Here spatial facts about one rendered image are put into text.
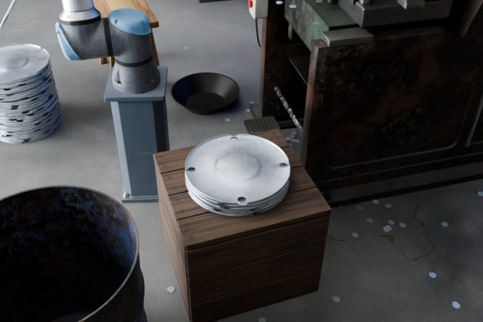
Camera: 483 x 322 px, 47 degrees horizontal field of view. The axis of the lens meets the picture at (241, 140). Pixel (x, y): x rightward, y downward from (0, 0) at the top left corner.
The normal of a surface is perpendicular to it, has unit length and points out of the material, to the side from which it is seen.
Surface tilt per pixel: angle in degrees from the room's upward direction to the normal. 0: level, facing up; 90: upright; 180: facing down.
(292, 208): 0
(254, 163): 0
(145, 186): 89
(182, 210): 0
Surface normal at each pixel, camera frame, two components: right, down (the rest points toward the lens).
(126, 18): 0.14, -0.80
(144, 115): 0.06, 0.62
